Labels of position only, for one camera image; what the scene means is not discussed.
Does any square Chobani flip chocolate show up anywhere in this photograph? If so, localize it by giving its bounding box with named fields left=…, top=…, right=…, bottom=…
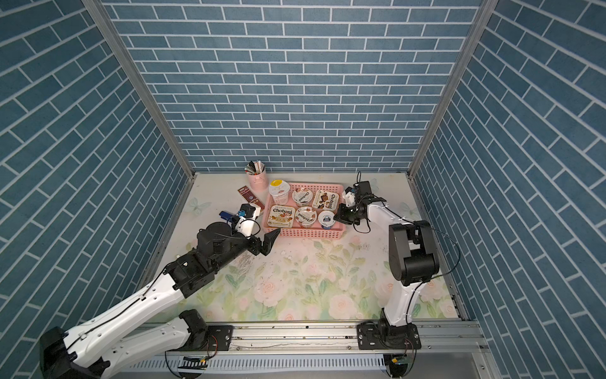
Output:
left=312, top=189, right=340, bottom=212

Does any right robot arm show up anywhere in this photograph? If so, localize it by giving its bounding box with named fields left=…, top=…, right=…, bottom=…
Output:
left=336, top=181, right=442, bottom=351

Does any white yellow yogurt cup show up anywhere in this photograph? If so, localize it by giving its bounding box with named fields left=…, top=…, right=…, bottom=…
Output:
left=268, top=179, right=290, bottom=205

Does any pink plastic basket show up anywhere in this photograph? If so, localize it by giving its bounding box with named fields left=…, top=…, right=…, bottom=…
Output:
left=262, top=182, right=347, bottom=239

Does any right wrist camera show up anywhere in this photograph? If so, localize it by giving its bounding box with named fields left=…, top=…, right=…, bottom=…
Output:
left=342, top=186, right=358, bottom=208

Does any blue small eraser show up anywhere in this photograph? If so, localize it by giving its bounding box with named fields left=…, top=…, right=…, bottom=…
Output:
left=219, top=211, right=235, bottom=223

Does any small blue white yogurt cup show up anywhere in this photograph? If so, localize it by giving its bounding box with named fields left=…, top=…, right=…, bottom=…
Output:
left=317, top=210, right=336, bottom=230

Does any red pencil box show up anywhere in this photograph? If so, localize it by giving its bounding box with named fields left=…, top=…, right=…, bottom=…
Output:
left=238, top=186, right=264, bottom=210

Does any round Chobani yogurt strawberry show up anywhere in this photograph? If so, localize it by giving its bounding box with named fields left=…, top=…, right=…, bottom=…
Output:
left=295, top=206, right=317, bottom=228

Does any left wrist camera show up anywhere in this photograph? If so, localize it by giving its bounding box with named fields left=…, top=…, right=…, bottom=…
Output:
left=234, top=203, right=261, bottom=238

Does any round Chobani yogurt dark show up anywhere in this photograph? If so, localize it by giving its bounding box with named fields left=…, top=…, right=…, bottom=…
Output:
left=291, top=187, right=315, bottom=207

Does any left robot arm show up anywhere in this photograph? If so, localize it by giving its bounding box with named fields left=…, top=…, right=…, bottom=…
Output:
left=39, top=220, right=280, bottom=378

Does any pink pen cup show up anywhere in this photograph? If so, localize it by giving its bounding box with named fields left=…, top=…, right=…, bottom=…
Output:
left=247, top=170, right=269, bottom=191

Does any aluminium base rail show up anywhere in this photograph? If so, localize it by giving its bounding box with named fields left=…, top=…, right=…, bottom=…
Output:
left=136, top=321, right=489, bottom=357

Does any square Chobani flip strawberry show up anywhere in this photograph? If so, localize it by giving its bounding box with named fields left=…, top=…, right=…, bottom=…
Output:
left=267, top=205, right=296, bottom=228

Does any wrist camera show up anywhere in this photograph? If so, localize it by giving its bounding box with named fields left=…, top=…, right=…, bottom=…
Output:
left=342, top=186, right=358, bottom=208
left=234, top=203, right=261, bottom=238

